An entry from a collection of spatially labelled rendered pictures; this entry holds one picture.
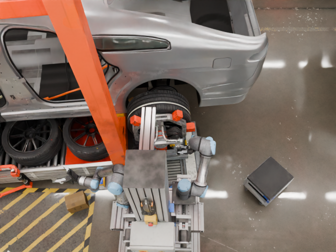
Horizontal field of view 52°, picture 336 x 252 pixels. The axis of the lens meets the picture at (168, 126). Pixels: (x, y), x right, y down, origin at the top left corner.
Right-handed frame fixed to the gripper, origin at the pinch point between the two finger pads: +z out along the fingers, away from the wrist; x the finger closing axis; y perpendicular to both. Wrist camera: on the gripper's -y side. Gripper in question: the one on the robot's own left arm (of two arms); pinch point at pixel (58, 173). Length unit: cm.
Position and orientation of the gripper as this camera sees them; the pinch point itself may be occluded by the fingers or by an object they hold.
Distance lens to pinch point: 309.4
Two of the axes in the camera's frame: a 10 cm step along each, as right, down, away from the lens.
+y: -0.1, 6.0, 8.0
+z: -9.6, -2.3, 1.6
